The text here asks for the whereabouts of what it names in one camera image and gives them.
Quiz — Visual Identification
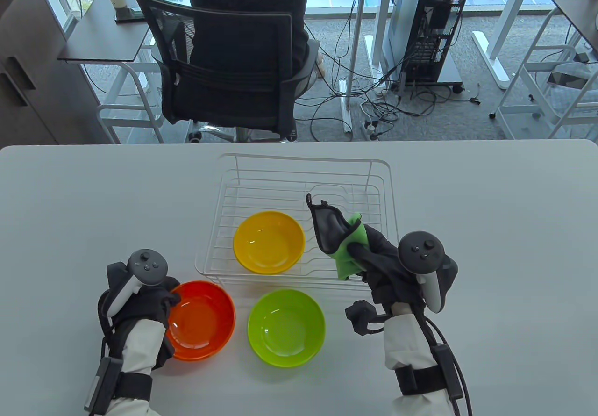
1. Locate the person's left hand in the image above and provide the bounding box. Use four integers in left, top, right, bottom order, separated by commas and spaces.
97, 262, 182, 343

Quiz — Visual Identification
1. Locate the person's right hand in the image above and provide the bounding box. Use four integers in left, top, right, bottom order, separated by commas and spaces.
350, 224, 459, 316

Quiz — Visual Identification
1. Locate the green hand towel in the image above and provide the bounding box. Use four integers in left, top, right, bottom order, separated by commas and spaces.
306, 194, 370, 281

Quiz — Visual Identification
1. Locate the orange bowl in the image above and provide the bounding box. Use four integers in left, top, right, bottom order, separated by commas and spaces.
164, 281, 235, 361

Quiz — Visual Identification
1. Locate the green bowl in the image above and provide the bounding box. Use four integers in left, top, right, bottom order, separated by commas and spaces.
247, 289, 326, 368

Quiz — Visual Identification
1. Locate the yellow bowl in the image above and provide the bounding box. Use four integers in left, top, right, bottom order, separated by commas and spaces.
233, 211, 305, 275

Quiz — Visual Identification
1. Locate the person's right forearm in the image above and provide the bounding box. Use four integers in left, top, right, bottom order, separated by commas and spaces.
383, 311, 468, 416

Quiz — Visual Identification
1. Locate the person's left forearm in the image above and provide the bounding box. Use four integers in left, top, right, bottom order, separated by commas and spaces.
84, 318, 176, 416

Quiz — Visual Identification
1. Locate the black round controller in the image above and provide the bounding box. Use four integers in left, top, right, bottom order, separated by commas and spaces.
100, 249, 169, 316
398, 232, 459, 314

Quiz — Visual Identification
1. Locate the black sensor box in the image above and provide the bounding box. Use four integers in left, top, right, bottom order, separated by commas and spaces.
432, 344, 465, 401
84, 358, 123, 412

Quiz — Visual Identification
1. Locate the black computer tower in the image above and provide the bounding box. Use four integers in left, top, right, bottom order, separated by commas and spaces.
381, 0, 469, 86

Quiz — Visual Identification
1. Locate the dark brown cabinet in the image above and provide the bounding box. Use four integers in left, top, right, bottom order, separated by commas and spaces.
0, 0, 113, 145

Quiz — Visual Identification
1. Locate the black mesh office chair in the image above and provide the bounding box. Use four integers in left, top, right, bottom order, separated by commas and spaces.
135, 0, 321, 143

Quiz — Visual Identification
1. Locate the brown side table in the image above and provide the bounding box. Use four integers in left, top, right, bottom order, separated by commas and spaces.
57, 0, 165, 144

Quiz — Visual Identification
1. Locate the dark flat coaster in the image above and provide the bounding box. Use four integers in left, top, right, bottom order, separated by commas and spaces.
114, 7, 146, 23

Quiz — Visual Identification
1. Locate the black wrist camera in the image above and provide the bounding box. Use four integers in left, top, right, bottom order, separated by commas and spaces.
345, 300, 388, 337

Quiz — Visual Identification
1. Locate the white wire dish rack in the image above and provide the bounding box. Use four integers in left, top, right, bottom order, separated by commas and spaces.
195, 153, 402, 296

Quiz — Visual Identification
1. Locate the bundle of black floor cables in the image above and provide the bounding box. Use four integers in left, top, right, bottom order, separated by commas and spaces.
299, 37, 483, 142

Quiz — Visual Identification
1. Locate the white frame rolling table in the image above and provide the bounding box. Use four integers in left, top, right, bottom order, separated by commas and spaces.
489, 0, 598, 140

